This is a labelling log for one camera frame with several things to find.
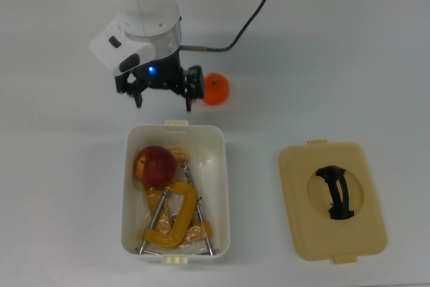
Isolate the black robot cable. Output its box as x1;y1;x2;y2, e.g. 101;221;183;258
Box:
180;0;275;53

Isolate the white plastic container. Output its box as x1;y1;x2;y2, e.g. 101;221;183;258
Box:
120;119;230;265

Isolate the red toy apple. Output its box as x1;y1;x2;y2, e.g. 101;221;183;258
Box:
135;145;178;188

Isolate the large yellow C-clamp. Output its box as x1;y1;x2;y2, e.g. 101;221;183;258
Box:
138;181;198;254

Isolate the orange toy fruit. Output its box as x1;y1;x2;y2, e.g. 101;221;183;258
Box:
201;72;231;106

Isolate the small yellow C-clamp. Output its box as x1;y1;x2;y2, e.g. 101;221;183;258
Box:
167;147;220;257

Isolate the black lid handle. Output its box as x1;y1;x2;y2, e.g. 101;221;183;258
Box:
314;165;355;220

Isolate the beige plastic lid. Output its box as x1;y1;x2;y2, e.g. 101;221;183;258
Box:
278;138;388;264

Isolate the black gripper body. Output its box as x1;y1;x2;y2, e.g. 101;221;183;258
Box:
132;48;185;91

